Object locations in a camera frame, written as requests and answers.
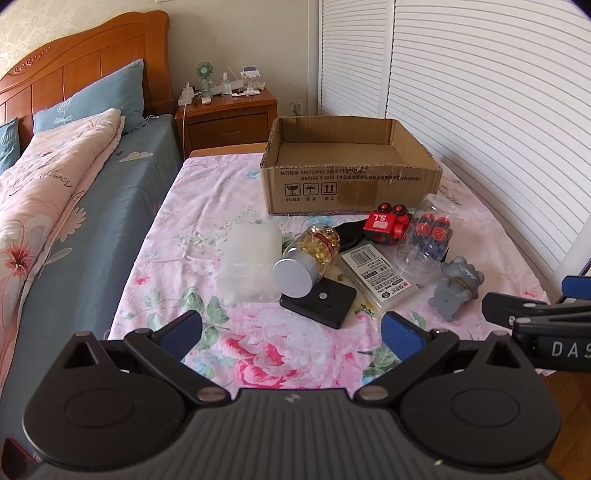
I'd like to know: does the white phone stand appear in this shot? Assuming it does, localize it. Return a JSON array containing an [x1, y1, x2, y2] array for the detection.
[[240, 65, 262, 93]]

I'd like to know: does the pink floral quilt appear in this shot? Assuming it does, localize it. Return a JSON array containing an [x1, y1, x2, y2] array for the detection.
[[0, 108, 126, 384]]

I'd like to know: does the clear plastic jar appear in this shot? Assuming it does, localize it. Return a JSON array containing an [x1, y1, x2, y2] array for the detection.
[[394, 194, 454, 288]]

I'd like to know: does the wide white louvered closet door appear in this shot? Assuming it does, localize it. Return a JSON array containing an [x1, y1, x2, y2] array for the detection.
[[385, 0, 591, 278]]

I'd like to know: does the narrow white louvered closet door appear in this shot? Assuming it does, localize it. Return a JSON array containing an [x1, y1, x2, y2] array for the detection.
[[318, 0, 395, 118]]

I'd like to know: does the pink floral tablecloth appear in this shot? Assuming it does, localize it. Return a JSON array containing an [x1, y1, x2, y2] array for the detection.
[[107, 152, 552, 402]]

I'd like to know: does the wooden headboard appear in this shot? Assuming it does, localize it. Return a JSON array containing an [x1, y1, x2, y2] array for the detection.
[[0, 10, 172, 153]]

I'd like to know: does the white translucent plastic container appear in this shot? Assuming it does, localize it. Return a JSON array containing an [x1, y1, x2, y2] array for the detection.
[[221, 223, 283, 303]]

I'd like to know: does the large blue pillow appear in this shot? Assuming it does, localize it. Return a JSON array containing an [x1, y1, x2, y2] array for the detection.
[[32, 58, 146, 136]]

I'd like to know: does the red toy car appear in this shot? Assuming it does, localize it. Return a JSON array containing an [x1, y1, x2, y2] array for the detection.
[[362, 202, 413, 246]]

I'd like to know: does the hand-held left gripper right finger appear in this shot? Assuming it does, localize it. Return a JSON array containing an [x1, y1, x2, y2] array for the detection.
[[353, 311, 536, 409]]

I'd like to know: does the small blue pillow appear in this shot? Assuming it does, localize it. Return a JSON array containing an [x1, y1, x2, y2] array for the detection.
[[0, 117, 21, 175]]

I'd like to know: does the small green desk fan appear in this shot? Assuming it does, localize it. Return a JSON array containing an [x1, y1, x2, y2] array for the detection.
[[194, 62, 214, 103]]

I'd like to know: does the black curved flat object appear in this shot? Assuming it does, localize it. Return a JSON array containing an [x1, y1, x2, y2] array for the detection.
[[331, 220, 370, 254]]

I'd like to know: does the white desk tray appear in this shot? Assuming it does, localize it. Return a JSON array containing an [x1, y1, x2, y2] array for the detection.
[[210, 78, 267, 97]]

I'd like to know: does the brown cardboard box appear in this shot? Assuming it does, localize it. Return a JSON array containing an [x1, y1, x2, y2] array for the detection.
[[260, 115, 444, 216]]

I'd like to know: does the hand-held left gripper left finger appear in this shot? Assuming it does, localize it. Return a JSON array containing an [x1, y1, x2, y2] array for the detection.
[[62, 310, 230, 409]]

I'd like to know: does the black electronic device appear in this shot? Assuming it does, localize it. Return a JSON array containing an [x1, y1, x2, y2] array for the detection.
[[279, 278, 358, 330]]

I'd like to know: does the golden capsule jar silver lid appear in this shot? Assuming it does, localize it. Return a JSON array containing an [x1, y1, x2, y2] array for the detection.
[[272, 224, 341, 297]]

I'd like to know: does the clear plastic card case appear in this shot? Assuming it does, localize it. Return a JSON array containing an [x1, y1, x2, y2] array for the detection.
[[341, 244, 414, 315]]

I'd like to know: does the blue bed sheet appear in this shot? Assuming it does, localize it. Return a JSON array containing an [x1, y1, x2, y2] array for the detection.
[[0, 113, 185, 398]]

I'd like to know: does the grey cat figurine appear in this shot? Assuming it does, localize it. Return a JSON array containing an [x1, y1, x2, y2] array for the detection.
[[428, 257, 485, 322]]

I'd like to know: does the wooden nightstand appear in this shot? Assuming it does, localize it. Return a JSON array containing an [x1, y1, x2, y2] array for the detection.
[[174, 88, 279, 160]]

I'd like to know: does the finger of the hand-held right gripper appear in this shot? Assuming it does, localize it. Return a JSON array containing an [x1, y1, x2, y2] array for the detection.
[[560, 258, 591, 303], [481, 292, 591, 329]]

